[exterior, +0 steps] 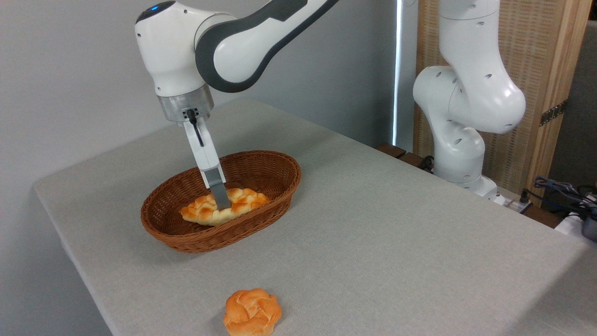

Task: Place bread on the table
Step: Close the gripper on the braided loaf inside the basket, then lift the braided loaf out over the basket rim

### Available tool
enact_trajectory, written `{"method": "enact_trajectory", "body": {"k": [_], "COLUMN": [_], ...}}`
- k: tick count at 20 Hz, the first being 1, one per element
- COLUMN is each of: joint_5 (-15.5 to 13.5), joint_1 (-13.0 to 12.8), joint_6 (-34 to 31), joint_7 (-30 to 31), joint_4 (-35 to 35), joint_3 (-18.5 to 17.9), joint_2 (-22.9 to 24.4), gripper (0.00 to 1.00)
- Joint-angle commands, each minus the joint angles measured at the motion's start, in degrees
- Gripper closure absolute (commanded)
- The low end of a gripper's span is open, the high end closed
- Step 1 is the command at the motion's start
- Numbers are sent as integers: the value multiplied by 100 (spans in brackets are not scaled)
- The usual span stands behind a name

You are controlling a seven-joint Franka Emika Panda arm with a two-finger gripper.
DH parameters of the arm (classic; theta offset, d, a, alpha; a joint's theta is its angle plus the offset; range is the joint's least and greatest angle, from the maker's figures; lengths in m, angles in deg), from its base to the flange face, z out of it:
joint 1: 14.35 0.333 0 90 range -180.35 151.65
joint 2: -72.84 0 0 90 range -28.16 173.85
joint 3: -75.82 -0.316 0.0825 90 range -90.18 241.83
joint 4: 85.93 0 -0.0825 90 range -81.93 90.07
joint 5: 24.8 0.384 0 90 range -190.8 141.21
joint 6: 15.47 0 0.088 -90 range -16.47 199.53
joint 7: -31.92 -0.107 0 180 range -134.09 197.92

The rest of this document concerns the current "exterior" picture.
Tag wooden bamboo folding screen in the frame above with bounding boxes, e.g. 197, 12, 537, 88
413, 0, 593, 207

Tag brown oval wicker basket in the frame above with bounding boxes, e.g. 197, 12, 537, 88
141, 150, 302, 254

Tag dark brown wooden bench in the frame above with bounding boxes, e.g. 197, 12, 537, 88
376, 142, 435, 175

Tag white power strip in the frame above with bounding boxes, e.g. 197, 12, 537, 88
493, 188, 533, 214

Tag metal screen hinge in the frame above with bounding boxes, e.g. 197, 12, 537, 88
540, 99, 569, 126

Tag long braided bread loaf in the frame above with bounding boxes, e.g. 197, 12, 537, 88
180, 188, 271, 227

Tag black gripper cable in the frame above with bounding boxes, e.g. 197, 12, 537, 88
187, 109, 205, 147

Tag tangled dark cable bundle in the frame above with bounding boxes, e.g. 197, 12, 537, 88
533, 176, 597, 219

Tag round knotted bread roll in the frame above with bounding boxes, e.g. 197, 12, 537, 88
223, 288, 283, 336

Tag grey tablecloth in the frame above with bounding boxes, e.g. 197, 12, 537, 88
33, 98, 597, 336

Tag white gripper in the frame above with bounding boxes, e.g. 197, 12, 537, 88
182, 116, 233, 212

